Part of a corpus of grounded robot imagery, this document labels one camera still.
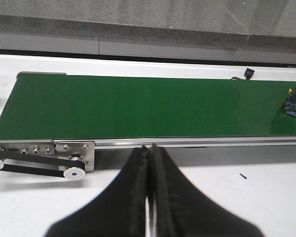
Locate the silver drive pulley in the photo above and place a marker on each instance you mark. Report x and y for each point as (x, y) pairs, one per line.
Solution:
(74, 173)

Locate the green conveyor belt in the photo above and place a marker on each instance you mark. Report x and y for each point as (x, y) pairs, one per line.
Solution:
(46, 106)

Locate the aluminium conveyor frame rail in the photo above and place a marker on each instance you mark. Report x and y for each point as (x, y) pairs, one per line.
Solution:
(55, 156)

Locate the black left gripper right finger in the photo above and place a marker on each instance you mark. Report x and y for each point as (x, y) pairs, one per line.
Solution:
(179, 209)

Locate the black sensor connector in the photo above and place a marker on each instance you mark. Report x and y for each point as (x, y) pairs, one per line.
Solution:
(247, 75)

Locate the grey stone counter slab left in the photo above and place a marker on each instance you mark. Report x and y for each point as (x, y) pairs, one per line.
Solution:
(230, 24)

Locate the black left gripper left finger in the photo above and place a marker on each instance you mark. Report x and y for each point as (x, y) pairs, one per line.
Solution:
(118, 211)

